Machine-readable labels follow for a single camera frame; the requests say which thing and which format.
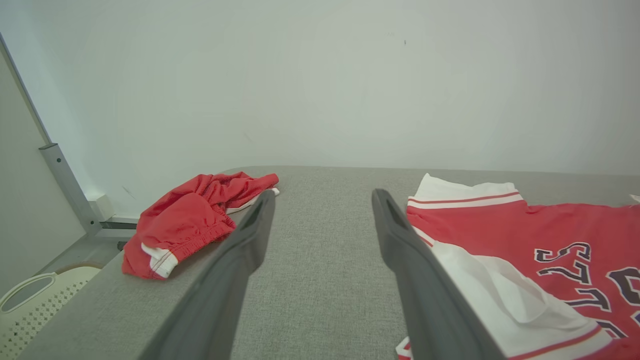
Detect red shorts with white stripe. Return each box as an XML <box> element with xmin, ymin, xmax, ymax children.
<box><xmin>121</xmin><ymin>171</ymin><xmax>281</xmax><ymax>281</ymax></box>

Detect cream perforated laundry basket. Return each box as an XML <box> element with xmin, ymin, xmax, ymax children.
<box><xmin>0</xmin><ymin>265</ymin><xmax>103</xmax><ymax>360</ymax></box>

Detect grey partition panel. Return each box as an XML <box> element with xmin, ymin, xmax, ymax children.
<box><xmin>0</xmin><ymin>32</ymin><xmax>90</xmax><ymax>298</ymax></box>

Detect red white basketball jersey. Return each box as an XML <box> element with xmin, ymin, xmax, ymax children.
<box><xmin>395</xmin><ymin>173</ymin><xmax>640</xmax><ymax>360</ymax></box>

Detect white plastic wall box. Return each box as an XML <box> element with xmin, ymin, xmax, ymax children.
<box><xmin>85</xmin><ymin>192</ymin><xmax>116</xmax><ymax>222</ymax></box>

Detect black white skirting board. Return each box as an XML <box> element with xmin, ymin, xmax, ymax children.
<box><xmin>100</xmin><ymin>216</ymin><xmax>141</xmax><ymax>231</ymax></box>

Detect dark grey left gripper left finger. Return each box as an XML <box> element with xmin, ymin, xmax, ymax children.
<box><xmin>140</xmin><ymin>189</ymin><xmax>277</xmax><ymax>360</ymax></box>

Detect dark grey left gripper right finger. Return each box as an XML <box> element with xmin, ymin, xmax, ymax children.
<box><xmin>371</xmin><ymin>188</ymin><xmax>506</xmax><ymax>360</ymax></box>

